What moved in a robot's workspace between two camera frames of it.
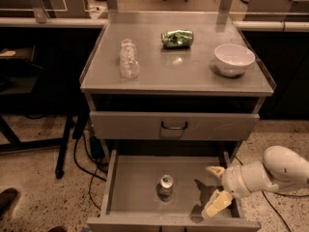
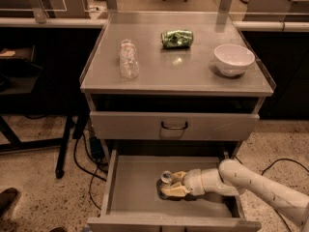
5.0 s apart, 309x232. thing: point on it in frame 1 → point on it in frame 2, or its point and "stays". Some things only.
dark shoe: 7,197 stays
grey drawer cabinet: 172,94 stays
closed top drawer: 126,126 stays
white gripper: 234,180 → 193,182
